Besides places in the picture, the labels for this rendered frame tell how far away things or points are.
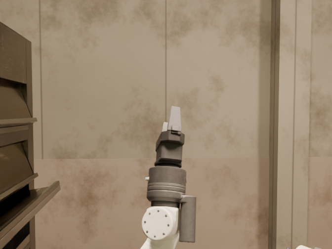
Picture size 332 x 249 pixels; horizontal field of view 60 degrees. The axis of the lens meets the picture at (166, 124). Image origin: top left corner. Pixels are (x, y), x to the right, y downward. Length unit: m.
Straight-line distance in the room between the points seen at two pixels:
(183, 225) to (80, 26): 2.59
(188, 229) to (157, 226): 0.07
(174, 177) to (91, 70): 2.36
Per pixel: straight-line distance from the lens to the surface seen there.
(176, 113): 0.66
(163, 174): 0.64
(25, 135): 1.48
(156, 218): 0.61
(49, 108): 3.00
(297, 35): 3.06
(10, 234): 1.00
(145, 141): 2.86
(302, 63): 3.04
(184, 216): 0.65
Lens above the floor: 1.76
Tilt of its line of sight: 3 degrees down
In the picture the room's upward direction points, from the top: straight up
